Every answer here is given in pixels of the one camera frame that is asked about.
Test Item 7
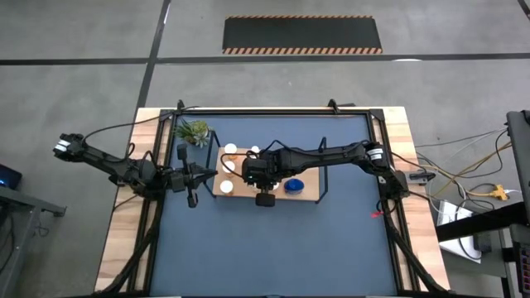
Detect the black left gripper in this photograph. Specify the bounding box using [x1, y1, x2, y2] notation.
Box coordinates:
[167, 143, 219, 209]

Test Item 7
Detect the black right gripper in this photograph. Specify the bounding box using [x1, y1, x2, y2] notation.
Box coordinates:
[241, 149, 287, 207]

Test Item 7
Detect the blue-capped Tums bottle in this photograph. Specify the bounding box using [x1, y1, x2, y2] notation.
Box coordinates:
[283, 178, 306, 195]

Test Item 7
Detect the potted green succulent plant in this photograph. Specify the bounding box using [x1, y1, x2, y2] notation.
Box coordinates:
[173, 119, 213, 149]

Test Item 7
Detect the blue table mat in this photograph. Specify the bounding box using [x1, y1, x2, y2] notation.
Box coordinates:
[149, 113, 398, 297]

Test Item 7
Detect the black striped-edge floor mat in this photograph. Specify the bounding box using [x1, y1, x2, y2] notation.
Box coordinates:
[221, 15, 383, 55]

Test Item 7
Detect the grey metal cart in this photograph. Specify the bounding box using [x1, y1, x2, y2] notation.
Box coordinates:
[0, 185, 67, 298]

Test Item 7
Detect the black device blue light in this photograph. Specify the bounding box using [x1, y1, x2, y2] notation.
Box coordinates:
[0, 164, 22, 190]

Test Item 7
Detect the white box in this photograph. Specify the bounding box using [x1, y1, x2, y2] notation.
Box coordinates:
[436, 199, 484, 265]

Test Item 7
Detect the black desk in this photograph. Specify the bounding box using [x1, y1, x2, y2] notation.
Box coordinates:
[434, 201, 530, 298]

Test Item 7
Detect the yellow power splitter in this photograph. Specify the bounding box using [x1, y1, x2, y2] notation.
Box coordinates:
[467, 185, 509, 203]

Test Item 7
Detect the black monitor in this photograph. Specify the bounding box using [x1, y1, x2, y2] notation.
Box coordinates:
[505, 109, 530, 216]

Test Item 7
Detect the black keyboard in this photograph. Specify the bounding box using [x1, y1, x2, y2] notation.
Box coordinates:
[515, 242, 530, 295]

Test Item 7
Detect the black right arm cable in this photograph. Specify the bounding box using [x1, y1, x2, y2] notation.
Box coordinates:
[219, 139, 293, 180]

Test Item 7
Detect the wooden shelf black metal frame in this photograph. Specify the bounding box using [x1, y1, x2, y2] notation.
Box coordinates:
[209, 130, 331, 204]

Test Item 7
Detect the black metal table frame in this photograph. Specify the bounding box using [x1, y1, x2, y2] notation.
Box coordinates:
[93, 99, 452, 298]

